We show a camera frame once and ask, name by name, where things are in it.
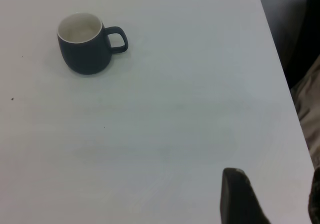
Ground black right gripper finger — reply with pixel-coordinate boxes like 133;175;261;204
219;167;272;224

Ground dark grey ceramic mug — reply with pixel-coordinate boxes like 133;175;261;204
56;12;129;75

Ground dark mottled fabric item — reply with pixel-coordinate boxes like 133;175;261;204
307;167;320;224

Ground beige fabric trousers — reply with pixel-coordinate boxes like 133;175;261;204
291;55;320;164

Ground black fabric item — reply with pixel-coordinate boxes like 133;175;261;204
287;0;320;89

